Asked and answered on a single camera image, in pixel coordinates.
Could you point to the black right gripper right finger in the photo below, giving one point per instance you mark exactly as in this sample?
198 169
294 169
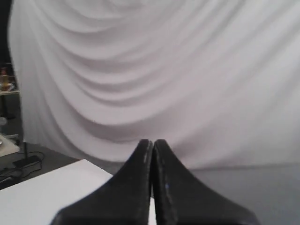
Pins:
181 199

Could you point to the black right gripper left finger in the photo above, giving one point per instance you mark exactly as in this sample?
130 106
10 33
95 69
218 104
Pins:
123 200

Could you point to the black floor power strip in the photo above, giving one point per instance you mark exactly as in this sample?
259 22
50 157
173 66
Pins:
28 160

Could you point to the white backdrop cloth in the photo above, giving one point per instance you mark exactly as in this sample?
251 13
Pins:
218 79

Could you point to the yellow bottle on far table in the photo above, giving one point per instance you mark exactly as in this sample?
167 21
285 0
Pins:
4 79

